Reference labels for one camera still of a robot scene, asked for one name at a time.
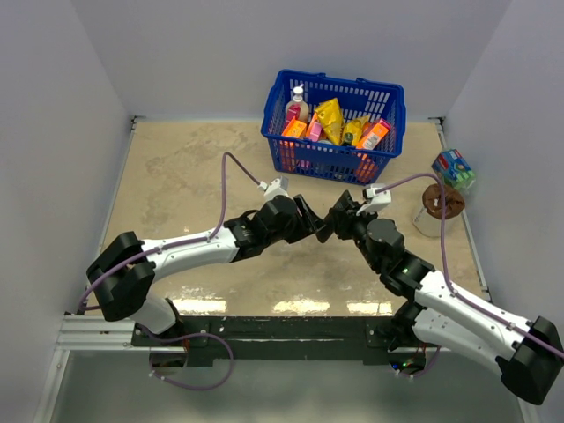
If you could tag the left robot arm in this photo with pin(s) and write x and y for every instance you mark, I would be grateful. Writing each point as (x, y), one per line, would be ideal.
(122, 275)

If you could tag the blue plastic basket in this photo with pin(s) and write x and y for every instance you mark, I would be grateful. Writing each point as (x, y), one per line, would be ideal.
(323, 159)

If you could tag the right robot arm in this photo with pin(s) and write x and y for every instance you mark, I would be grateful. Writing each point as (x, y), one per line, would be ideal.
(527, 355)

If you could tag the orange carton box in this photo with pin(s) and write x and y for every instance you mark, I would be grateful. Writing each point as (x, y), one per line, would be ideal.
(374, 134)

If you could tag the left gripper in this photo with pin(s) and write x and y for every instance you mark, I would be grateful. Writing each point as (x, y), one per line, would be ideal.
(313, 221)

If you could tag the blue green sponge pack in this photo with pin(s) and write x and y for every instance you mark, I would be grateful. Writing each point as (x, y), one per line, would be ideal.
(453, 170)

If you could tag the brown lidded white cup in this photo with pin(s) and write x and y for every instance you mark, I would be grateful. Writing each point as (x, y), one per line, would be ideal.
(437, 207)

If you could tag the yellow snack bag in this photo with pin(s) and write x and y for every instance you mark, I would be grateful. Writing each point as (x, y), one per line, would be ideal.
(331, 118)

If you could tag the yellow green bag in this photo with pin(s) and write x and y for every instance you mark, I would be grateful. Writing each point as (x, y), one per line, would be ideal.
(353, 130)

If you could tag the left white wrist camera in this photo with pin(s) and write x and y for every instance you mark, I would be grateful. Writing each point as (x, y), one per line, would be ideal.
(275, 188)

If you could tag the white pump bottle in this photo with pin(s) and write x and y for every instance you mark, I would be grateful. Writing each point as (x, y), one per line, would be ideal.
(297, 107)

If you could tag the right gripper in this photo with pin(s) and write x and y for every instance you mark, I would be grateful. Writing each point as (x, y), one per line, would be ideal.
(344, 218)

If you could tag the orange pink box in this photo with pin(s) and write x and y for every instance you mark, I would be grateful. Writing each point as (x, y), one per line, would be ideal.
(295, 129)

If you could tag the black base frame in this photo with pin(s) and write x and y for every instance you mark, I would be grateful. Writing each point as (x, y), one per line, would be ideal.
(369, 339)

